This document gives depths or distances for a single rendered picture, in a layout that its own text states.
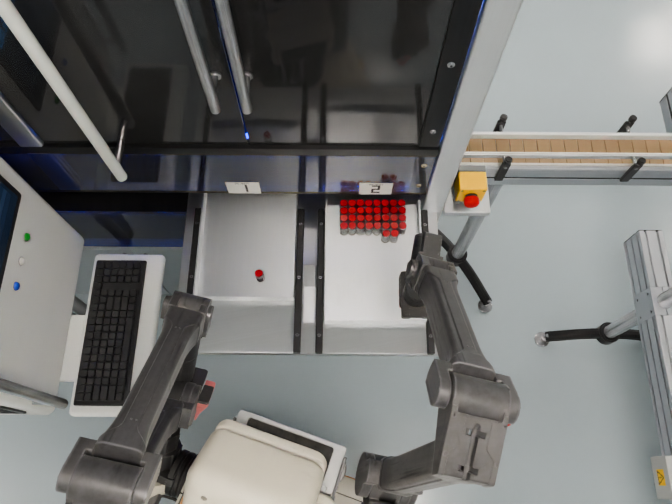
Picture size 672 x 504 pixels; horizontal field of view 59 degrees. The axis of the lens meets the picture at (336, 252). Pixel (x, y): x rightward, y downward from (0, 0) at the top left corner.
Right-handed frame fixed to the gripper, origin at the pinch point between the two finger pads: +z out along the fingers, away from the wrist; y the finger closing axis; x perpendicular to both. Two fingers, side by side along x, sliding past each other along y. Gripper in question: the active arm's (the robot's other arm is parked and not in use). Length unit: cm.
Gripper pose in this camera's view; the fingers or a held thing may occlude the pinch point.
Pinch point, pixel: (411, 304)
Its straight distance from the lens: 136.8
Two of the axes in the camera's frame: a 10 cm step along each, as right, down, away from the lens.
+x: -10.0, -0.1, 0.1
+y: 0.1, -9.4, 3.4
